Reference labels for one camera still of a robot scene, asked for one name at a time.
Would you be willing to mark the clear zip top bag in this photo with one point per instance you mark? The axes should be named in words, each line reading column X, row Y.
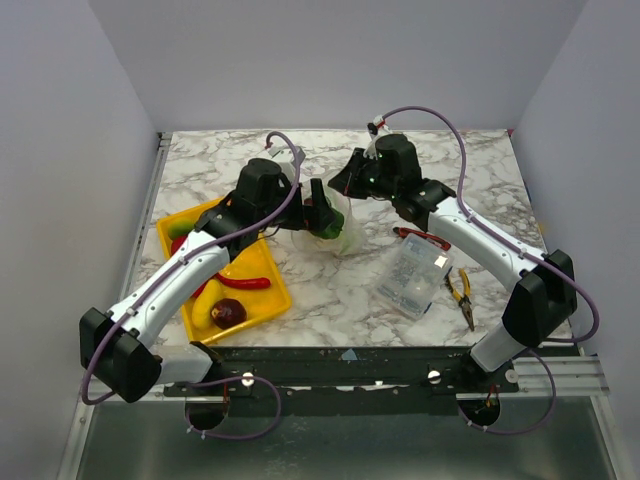
column 352, row 237

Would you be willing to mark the clear plastic parts box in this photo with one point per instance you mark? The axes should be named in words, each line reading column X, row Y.
column 413, row 276

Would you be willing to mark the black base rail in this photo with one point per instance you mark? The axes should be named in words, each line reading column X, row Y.
column 308, row 381

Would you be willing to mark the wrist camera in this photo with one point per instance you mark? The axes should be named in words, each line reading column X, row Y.
column 377, row 129
column 283, row 156

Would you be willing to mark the red chili pepper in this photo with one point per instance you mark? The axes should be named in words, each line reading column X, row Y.
column 239, row 284

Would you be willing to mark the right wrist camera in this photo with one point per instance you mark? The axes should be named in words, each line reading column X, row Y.
column 377, row 129

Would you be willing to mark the yellow plastic tray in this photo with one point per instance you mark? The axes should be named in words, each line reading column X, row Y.
column 261, row 305

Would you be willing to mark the dark red apple front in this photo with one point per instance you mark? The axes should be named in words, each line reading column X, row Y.
column 227, row 313

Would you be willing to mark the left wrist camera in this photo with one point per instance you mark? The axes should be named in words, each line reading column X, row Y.
column 283, row 156

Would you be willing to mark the red black utility knife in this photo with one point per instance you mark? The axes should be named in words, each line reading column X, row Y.
column 437, row 241

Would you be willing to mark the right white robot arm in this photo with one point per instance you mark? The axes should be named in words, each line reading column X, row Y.
column 541, row 294

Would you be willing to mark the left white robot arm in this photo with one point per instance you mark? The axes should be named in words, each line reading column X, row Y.
column 115, row 346

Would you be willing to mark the green bell pepper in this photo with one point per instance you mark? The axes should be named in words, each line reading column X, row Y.
column 333, row 230

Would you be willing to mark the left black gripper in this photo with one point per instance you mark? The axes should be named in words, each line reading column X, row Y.
column 316, row 217

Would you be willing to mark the red tomato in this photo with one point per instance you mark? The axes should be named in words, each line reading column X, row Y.
column 177, row 245

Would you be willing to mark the green mango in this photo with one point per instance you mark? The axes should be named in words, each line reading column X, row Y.
column 179, row 227

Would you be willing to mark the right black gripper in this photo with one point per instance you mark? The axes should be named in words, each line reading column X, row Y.
column 353, row 175

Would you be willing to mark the yellow handled pliers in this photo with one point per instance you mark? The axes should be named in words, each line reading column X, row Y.
column 463, row 299

